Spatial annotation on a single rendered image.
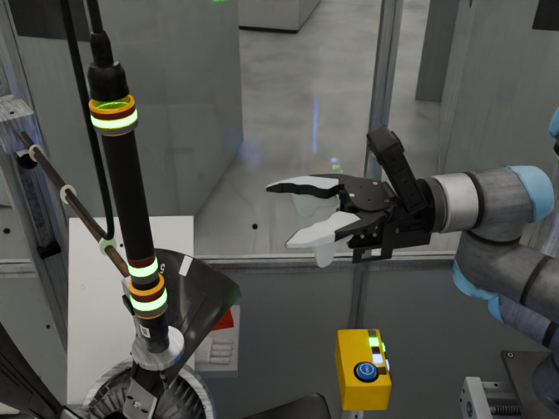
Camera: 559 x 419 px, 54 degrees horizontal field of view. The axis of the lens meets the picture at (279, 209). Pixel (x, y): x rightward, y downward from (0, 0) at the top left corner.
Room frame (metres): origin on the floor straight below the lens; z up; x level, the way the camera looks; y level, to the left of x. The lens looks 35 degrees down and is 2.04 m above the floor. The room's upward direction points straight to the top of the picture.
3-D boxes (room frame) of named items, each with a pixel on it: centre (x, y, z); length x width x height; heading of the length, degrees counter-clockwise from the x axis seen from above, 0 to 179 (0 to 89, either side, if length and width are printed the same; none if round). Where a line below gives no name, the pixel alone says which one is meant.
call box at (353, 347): (0.80, -0.19, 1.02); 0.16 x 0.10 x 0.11; 2
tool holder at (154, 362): (0.50, 0.17, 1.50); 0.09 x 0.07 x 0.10; 37
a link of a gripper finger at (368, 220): (0.52, -0.09, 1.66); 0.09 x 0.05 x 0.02; 129
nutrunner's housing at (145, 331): (0.50, 0.16, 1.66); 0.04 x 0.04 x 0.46
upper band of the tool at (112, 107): (0.50, 0.16, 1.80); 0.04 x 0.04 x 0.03
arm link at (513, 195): (0.59, -0.29, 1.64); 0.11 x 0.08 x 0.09; 102
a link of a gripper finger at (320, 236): (0.49, -0.05, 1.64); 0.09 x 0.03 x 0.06; 129
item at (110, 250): (0.74, 0.35, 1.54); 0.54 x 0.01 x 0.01; 37
